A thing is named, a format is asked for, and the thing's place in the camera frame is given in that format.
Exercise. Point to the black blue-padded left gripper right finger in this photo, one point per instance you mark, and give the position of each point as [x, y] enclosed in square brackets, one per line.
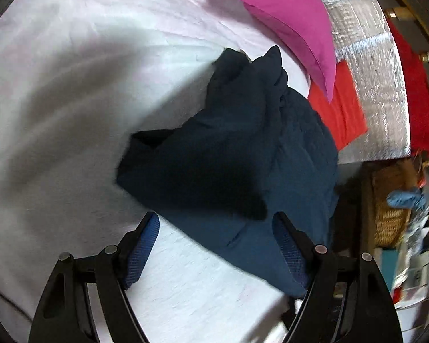
[346, 300]

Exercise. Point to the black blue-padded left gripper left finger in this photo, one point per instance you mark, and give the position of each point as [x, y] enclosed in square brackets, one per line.
[64, 313]

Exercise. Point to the navy blue puffer jacket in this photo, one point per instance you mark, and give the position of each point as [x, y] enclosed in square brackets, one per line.
[257, 148]

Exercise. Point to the teal cardboard box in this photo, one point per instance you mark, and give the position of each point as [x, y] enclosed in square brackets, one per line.
[389, 260]

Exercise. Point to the wicker basket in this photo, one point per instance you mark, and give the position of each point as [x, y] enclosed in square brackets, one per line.
[389, 221]

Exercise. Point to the light blue cloth in basket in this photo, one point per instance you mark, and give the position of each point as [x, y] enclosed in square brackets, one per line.
[407, 199]

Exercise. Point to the wooden side table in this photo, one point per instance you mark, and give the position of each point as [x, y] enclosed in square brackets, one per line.
[372, 193]

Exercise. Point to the red pillow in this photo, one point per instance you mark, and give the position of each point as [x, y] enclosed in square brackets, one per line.
[343, 116]

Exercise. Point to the red quilted blanket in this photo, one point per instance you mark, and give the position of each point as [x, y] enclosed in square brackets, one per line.
[417, 91]

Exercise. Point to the white pink bed sheet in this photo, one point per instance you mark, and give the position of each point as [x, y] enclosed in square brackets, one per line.
[77, 77]

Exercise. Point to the silver foil insulation panel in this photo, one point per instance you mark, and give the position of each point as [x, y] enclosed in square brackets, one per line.
[363, 39]

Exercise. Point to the magenta pillow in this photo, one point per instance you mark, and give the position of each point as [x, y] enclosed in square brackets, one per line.
[305, 28]

